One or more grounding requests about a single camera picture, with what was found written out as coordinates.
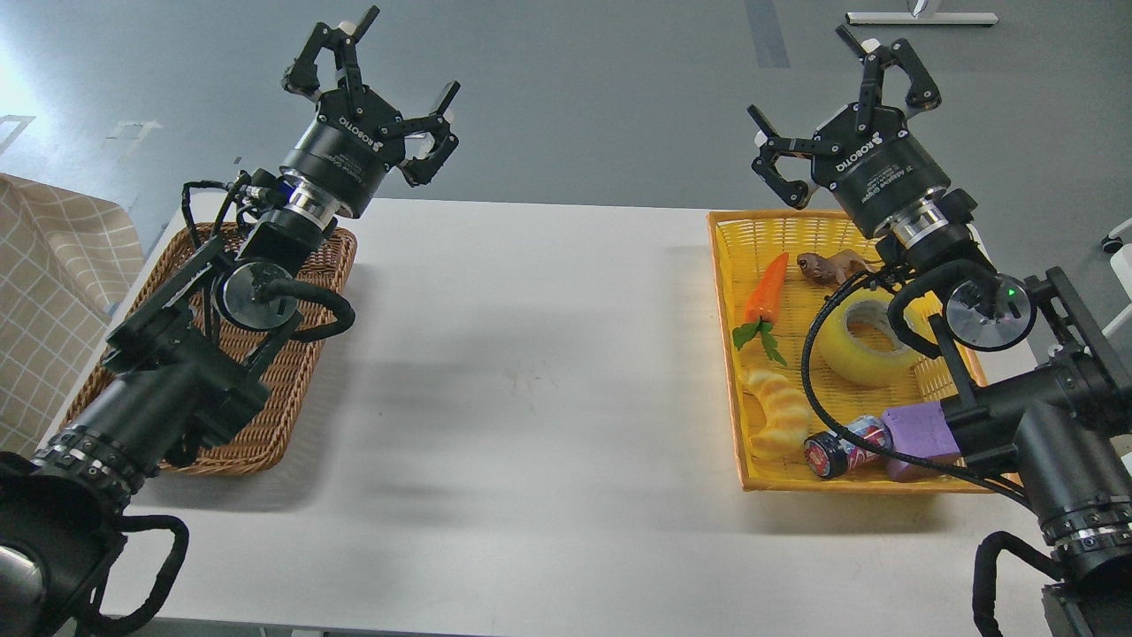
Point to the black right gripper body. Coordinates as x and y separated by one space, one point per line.
877 172

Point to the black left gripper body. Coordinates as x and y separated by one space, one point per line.
343 151

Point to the yellow tape roll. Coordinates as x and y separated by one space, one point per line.
857 342

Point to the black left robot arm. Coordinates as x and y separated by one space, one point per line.
188 364

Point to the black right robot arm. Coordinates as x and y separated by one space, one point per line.
1041 391

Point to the white stand base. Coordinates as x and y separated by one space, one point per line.
921 13

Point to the brown toy lion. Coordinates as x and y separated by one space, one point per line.
834 271

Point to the orange toy carrot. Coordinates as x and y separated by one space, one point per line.
762 311

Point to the yellow toy croissant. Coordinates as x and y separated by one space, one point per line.
785 410

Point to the purple foam block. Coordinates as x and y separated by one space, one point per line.
919 430

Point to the small drink can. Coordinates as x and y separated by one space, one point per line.
829 455

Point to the beige checkered cloth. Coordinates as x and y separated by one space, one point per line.
67 259

